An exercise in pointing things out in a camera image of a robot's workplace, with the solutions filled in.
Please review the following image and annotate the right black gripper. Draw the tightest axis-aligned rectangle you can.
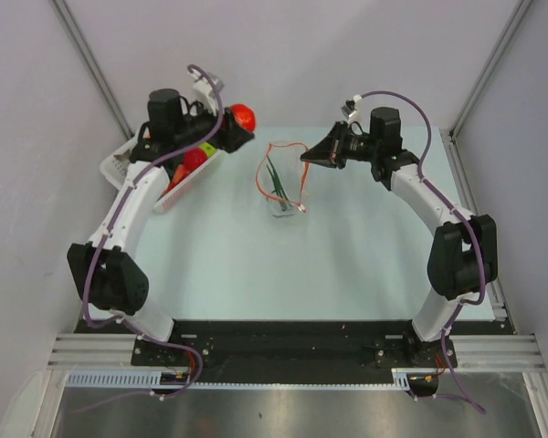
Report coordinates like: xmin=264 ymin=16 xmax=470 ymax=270
xmin=301 ymin=121 xmax=380 ymax=170

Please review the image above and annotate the green scallion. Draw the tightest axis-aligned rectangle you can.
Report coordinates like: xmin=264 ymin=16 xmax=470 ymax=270
xmin=267 ymin=158 xmax=292 ymax=212

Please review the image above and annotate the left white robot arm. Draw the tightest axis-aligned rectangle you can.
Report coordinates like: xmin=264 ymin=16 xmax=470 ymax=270
xmin=67 ymin=89 xmax=256 ymax=365

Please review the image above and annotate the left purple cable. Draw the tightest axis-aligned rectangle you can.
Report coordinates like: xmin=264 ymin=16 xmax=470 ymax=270
xmin=80 ymin=63 xmax=225 ymax=412

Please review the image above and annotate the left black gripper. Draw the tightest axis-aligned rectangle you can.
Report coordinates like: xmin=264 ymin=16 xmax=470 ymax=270
xmin=174 ymin=97 xmax=253 ymax=154

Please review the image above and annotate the grey toy fish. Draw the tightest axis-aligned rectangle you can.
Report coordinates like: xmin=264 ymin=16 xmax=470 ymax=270
xmin=113 ymin=151 xmax=131 ymax=166

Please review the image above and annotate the red tomato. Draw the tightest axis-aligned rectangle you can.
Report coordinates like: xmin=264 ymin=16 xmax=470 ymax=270
xmin=230 ymin=103 xmax=257 ymax=132

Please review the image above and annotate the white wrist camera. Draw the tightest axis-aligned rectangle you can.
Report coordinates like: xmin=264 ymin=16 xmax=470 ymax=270
xmin=341 ymin=95 xmax=362 ymax=124
xmin=190 ymin=73 xmax=224 ymax=115

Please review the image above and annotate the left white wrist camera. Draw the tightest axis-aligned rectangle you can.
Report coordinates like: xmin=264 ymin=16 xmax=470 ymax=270
xmin=190 ymin=73 xmax=224 ymax=115

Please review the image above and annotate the clear orange zip top bag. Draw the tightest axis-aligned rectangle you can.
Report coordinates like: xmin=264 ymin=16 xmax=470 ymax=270
xmin=255 ymin=141 xmax=310 ymax=219

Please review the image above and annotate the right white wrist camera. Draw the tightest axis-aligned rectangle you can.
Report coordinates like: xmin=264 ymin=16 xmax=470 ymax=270
xmin=341 ymin=95 xmax=362 ymax=124

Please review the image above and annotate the orange carrot piece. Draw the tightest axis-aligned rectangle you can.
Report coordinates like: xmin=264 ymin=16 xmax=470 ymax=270
xmin=166 ymin=164 xmax=190 ymax=192

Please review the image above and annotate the white plastic basket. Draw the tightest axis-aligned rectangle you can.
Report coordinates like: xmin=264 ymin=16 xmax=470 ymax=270
xmin=100 ymin=136 xmax=225 ymax=214

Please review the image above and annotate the purple cable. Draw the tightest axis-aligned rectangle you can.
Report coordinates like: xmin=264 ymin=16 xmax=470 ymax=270
xmin=80 ymin=63 xmax=225 ymax=412
xmin=353 ymin=89 xmax=488 ymax=414

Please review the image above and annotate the white slotted cable duct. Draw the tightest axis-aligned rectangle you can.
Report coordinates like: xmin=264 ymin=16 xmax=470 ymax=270
xmin=66 ymin=370 xmax=410 ymax=391

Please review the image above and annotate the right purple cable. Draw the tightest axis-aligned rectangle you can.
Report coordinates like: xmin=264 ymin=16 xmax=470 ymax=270
xmin=353 ymin=89 xmax=488 ymax=414

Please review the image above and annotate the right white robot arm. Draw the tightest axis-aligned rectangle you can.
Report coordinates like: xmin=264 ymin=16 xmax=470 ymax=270
xmin=300 ymin=107 xmax=498 ymax=366

